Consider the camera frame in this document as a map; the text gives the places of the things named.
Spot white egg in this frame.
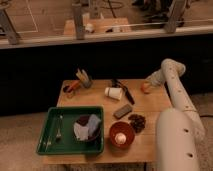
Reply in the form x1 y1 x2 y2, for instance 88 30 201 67
115 133 126 144

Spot black handled knife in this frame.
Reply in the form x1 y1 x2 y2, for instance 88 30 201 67
111 79 135 105

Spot red bowl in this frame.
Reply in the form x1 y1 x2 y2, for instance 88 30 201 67
109 121 135 149

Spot bunch of dark grapes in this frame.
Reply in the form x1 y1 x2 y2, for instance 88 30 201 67
128 114 146 133

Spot silver fork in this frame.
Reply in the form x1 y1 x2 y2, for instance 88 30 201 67
56 115 63 141

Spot blue grey cloth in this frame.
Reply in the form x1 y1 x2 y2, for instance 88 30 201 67
73 113 102 141

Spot grey sponge block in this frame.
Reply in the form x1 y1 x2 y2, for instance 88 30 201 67
113 104 132 119

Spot orange-red apple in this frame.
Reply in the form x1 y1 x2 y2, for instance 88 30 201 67
141 82 151 94

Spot green plastic tray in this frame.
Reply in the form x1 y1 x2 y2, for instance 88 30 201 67
37 106 104 155

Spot orange handled scissors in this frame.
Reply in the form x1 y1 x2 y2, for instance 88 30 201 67
63 80 80 98

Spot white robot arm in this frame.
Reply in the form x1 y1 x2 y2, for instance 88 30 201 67
148 59 205 171

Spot white paper cup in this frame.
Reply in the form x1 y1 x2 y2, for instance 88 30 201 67
105 87 122 100

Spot dark bowl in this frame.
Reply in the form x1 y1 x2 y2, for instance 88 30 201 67
73 114 102 144

